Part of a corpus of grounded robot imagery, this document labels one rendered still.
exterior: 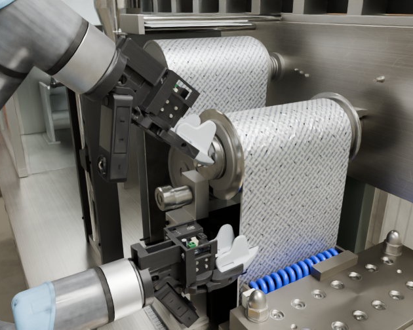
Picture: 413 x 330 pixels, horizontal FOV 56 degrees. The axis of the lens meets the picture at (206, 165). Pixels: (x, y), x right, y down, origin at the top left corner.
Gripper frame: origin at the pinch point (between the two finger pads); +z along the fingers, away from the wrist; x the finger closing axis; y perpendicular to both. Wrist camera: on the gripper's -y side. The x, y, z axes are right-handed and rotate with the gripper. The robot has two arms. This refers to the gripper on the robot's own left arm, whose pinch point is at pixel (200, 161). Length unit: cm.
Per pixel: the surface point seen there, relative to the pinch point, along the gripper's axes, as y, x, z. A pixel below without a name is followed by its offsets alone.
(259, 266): -9.4, -4.2, 19.6
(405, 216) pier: 40, 57, 178
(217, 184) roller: -1.6, 0.6, 5.7
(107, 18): 21, 70, -4
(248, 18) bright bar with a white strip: 32.5, 25.7, 8.6
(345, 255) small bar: 0.4, -9.1, 32.6
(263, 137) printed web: 8.4, -3.2, 5.1
